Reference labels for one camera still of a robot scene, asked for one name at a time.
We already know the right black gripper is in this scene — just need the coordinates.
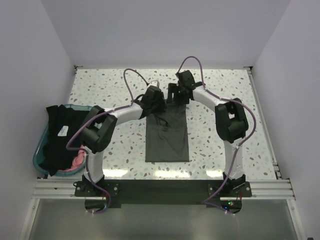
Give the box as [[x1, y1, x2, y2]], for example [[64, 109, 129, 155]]
[[166, 83, 190, 105]]

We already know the dark grey t shirt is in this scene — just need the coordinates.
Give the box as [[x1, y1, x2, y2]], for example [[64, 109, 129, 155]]
[[145, 102, 190, 163]]

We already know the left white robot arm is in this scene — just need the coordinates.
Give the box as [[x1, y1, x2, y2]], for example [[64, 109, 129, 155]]
[[80, 80, 166, 196]]

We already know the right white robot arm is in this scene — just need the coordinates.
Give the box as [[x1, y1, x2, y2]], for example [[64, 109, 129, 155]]
[[166, 70, 249, 197]]

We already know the black t shirt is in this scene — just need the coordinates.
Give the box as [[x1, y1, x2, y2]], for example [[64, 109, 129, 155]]
[[39, 105, 89, 176]]

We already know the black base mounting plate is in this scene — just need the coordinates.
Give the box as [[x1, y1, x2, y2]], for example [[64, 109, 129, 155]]
[[73, 179, 253, 213]]

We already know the pink t shirt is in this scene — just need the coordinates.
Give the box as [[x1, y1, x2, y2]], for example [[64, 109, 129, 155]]
[[59, 150, 85, 173]]

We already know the teal plastic laundry basket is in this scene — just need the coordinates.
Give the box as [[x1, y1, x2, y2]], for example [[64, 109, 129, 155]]
[[32, 104, 92, 177]]

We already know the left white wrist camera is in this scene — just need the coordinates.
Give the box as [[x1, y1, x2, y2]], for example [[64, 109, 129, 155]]
[[148, 80, 160, 88]]

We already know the aluminium rail frame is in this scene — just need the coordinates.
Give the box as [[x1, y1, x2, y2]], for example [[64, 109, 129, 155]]
[[19, 159, 308, 240]]

